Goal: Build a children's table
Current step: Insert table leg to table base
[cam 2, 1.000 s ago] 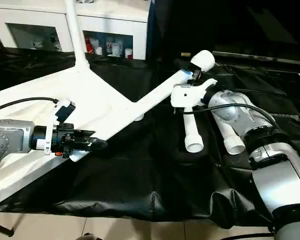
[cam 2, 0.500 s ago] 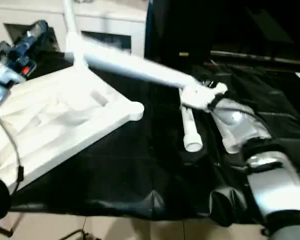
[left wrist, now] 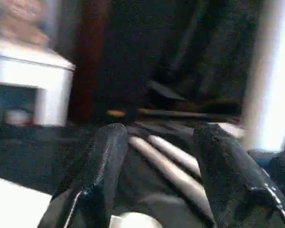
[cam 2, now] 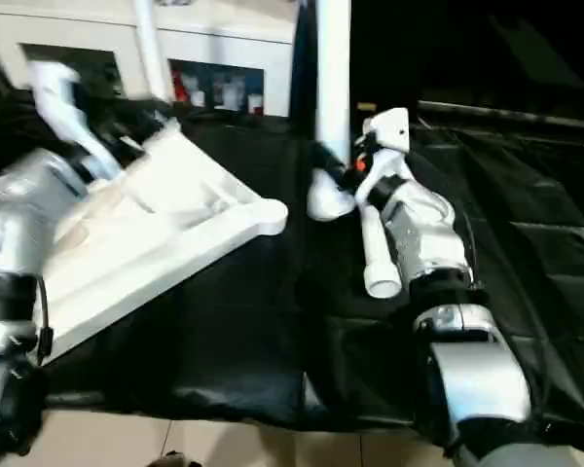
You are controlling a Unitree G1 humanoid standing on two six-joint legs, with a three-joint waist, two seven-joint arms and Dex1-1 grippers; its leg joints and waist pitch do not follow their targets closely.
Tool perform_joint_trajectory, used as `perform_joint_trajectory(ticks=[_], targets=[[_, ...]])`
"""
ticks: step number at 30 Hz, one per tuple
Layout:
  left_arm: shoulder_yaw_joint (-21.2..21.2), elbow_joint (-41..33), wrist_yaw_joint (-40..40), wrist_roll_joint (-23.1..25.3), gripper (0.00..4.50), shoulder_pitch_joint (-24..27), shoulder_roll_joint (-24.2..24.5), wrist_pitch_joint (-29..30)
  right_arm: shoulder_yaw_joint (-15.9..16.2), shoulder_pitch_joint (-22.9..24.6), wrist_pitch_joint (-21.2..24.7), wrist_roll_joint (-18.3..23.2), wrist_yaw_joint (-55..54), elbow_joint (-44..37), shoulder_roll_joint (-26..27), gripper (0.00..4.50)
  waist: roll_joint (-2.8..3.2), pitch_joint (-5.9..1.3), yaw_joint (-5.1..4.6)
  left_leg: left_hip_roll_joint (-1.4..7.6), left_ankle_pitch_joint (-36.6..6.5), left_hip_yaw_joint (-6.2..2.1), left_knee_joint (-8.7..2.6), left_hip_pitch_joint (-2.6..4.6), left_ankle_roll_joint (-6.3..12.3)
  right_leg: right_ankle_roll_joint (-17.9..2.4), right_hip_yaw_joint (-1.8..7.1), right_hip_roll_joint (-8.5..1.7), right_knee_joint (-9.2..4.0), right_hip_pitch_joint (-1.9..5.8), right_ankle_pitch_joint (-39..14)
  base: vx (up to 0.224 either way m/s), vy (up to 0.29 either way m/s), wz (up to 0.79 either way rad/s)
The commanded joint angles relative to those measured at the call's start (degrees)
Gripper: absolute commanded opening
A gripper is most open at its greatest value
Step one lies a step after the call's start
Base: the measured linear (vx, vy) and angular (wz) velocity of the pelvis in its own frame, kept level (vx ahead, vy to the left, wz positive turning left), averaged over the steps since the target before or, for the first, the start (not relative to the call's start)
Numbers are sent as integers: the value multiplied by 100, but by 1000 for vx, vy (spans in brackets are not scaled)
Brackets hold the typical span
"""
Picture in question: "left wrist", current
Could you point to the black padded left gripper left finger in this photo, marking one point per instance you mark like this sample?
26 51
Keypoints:
92 185

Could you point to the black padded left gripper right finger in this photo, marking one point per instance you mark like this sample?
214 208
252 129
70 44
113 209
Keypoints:
237 185

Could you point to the white plastic table top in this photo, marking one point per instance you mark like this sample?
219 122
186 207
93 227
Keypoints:
16 204

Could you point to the white plastic table leg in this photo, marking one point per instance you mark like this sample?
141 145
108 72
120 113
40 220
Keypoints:
166 168
178 153
273 71

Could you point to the small yellow tag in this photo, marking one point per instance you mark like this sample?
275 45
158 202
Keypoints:
115 113

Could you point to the white sideboard with glass doors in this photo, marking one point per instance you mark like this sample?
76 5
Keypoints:
28 71

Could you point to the brown teddy bear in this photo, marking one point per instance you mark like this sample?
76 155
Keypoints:
23 21

